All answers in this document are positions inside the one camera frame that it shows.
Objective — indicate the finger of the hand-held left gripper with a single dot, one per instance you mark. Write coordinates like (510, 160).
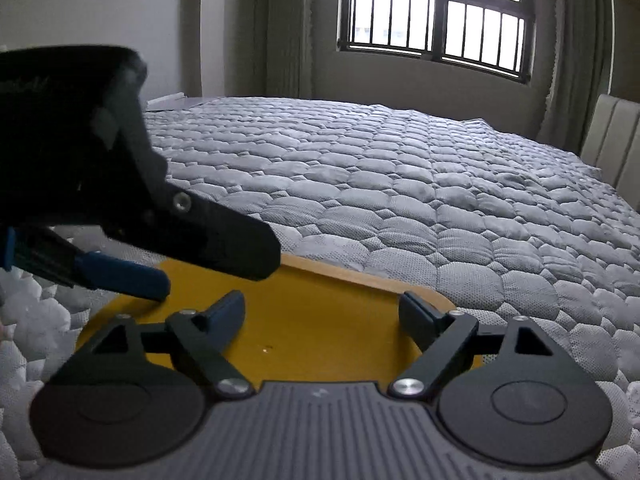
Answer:
(120, 275)
(225, 245)

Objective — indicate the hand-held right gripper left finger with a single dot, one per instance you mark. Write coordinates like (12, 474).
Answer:
(227, 317)

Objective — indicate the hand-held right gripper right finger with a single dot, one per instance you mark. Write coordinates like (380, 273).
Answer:
(415, 317)

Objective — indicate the yellow container lid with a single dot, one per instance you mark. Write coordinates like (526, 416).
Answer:
(310, 330)

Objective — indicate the grey quilted bed mattress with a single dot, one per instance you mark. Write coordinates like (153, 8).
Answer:
(400, 200)

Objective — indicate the white paper sheet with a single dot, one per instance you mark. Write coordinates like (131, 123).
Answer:
(165, 101)

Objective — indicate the grey curtain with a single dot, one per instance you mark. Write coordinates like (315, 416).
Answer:
(300, 35)
(575, 60)

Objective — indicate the beige padded headboard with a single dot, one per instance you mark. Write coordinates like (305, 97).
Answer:
(615, 135)

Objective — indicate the barred window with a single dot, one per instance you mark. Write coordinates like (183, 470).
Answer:
(443, 10)

